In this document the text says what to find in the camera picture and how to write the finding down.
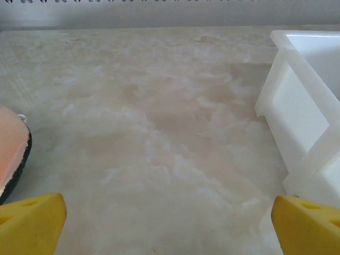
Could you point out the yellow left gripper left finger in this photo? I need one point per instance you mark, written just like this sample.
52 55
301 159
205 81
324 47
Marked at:
29 228

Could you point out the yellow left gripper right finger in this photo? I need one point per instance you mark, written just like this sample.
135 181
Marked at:
308 231

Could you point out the plush doll with pink body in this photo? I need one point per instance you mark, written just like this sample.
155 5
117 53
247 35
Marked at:
10 146

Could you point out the white plastic bin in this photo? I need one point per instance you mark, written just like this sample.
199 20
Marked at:
292 106

